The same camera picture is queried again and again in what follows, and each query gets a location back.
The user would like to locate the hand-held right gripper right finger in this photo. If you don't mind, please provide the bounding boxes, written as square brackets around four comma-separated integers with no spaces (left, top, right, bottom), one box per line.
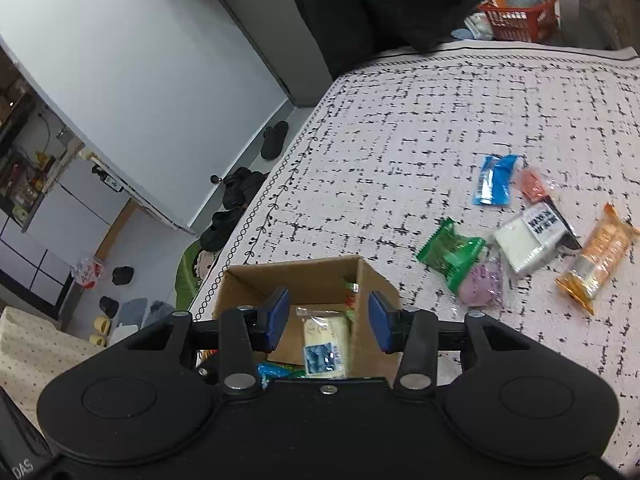
[368,290,552,392]

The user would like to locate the brown cardboard box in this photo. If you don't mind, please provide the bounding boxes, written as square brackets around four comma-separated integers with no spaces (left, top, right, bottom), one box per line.
[212,255,401,386]

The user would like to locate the black coat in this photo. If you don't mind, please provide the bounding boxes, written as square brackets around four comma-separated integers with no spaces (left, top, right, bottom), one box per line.
[285,0,504,81]

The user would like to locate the clear packet with purple pastry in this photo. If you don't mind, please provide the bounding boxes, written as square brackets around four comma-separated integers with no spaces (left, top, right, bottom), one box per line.
[457,255,506,309]

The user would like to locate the clear packet with orange snack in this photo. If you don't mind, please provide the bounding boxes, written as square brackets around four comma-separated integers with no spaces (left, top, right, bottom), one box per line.
[515,167,559,206]

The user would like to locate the white kitchen cabinet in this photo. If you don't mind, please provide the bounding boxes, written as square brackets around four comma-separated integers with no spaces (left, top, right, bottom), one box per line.
[0,160,131,321]

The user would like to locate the grey-blue mat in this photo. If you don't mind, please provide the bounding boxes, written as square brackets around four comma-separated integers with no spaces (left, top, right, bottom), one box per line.
[115,297,149,329]

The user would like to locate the pair of dark slippers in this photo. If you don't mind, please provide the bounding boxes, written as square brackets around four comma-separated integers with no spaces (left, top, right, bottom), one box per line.
[260,120,290,161]

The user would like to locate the black shoe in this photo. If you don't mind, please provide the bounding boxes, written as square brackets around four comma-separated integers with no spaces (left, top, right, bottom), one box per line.
[222,166,271,211]
[212,207,246,234]
[199,225,234,254]

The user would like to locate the small green snack packet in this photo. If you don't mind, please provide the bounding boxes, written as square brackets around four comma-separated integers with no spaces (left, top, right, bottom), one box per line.
[342,280,362,324]

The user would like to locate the red white bag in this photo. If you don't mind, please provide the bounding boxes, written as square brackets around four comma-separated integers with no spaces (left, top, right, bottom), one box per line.
[72,256,106,289]

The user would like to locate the long cream snack packet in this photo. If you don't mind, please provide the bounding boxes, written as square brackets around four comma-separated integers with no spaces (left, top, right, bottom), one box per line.
[295,307,352,380]

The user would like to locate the green cartoon rug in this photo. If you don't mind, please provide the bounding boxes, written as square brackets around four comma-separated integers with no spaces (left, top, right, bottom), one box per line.
[174,242,221,314]

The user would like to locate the grey door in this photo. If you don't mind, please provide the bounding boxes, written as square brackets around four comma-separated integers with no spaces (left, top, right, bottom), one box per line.
[207,0,334,109]

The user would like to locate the dotted cream cloth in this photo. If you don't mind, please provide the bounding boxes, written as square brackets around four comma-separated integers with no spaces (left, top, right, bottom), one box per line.
[0,306,109,431]

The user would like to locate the fuzzy blue-grey cloth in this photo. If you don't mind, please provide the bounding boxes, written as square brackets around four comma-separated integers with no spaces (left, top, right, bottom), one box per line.
[142,300,176,329]

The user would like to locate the orange cracker packet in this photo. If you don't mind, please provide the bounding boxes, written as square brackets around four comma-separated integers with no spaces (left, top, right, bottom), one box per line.
[555,203,640,316]

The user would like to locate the white packet with black label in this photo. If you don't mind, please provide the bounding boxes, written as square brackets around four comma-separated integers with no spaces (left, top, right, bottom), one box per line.
[494,200,584,277]

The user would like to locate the printed blanket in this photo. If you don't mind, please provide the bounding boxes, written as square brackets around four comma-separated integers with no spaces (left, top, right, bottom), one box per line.
[190,40,640,467]

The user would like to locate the pair of yellow slippers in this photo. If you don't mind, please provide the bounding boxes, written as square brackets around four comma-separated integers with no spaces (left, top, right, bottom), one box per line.
[90,316,111,346]

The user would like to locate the kitchen shelf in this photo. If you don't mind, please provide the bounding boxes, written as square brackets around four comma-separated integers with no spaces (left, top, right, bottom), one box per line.
[0,50,66,226]

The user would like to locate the red plastic basket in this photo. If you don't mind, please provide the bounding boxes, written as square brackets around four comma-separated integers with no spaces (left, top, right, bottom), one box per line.
[477,0,560,44]

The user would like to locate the blue snack packet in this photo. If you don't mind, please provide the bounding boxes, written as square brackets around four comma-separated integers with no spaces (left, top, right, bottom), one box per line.
[472,154,519,209]

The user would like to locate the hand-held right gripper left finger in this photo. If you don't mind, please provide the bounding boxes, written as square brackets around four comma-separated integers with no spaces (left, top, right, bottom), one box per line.
[107,286,292,395]

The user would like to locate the teal bread packet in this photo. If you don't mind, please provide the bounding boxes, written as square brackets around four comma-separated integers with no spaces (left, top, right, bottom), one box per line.
[257,360,307,390]

